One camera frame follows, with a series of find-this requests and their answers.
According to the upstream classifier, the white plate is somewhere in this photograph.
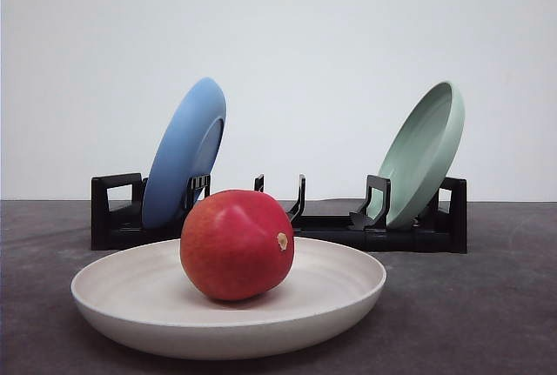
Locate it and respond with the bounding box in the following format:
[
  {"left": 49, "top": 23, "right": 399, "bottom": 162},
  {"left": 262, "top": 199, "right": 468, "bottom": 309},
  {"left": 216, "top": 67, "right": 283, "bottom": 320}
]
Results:
[{"left": 71, "top": 239, "right": 387, "bottom": 360}]

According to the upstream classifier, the blue plate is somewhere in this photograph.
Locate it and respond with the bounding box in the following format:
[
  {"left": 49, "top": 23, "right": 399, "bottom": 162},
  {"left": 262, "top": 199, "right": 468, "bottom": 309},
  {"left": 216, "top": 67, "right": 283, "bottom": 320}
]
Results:
[{"left": 145, "top": 77, "right": 227, "bottom": 229}]

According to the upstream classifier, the green plate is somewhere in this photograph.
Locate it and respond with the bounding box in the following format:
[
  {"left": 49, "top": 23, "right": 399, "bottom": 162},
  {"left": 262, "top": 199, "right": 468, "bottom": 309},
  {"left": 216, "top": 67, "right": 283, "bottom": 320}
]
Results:
[{"left": 368, "top": 82, "right": 465, "bottom": 230}]

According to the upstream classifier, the black dish rack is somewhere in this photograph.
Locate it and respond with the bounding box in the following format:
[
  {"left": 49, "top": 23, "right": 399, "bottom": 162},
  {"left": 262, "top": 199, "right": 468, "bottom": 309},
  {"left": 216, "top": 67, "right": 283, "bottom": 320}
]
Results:
[{"left": 91, "top": 173, "right": 467, "bottom": 253}]

